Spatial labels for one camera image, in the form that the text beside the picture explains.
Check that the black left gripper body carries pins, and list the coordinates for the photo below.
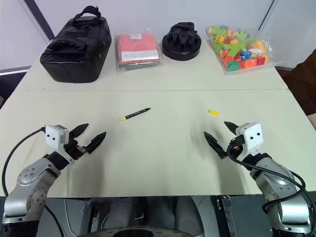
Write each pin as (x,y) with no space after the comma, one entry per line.
(75,148)

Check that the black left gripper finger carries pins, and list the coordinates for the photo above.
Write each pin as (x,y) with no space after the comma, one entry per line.
(79,130)
(97,142)

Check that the black round stand with gloves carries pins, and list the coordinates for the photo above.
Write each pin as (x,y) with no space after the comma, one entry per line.
(181,42)

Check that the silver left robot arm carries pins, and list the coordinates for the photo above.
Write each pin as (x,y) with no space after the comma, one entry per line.
(29,180)

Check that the black fabric bag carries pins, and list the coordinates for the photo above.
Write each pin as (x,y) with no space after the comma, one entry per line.
(76,49)

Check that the brown chair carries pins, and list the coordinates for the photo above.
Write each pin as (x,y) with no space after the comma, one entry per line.
(302,81)

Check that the yellow pen cap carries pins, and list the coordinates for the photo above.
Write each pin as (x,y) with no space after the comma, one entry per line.
(214,112)

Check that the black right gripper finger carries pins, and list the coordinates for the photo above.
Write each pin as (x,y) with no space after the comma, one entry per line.
(230,126)
(213,143)

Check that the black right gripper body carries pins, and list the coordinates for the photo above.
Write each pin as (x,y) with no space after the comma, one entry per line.
(234,145)

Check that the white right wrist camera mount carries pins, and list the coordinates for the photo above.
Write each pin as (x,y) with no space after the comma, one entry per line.
(250,137)

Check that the plastic bag of building blocks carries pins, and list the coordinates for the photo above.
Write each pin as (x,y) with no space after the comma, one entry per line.
(240,49)

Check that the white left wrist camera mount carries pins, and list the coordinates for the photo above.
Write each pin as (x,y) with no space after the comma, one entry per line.
(55,137)

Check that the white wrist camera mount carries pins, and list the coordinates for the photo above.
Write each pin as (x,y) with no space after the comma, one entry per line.
(55,137)
(250,137)

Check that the dark robot body below table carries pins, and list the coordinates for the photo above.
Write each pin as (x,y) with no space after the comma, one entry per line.
(138,217)

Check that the black pen with yellow tip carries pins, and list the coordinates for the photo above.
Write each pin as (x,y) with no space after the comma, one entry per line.
(135,114)

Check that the plastic pack of coloured paper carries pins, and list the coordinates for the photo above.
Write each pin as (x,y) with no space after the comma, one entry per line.
(138,50)

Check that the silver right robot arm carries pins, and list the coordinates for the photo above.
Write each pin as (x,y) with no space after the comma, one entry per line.
(281,190)

